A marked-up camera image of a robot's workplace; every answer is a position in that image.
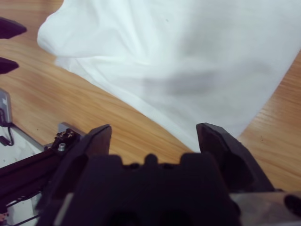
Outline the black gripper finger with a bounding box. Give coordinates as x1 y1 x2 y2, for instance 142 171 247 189
196 122 284 195
34 124 112 226
0 16 28 40
0 57 20 76

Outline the white t-shirt with black logo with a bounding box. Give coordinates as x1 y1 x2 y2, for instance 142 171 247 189
37 0 301 153

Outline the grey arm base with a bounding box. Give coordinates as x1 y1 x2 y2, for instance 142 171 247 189
0 88 13 124

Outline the black cable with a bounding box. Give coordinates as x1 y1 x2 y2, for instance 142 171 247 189
0 110 15 147
0 195 45 226

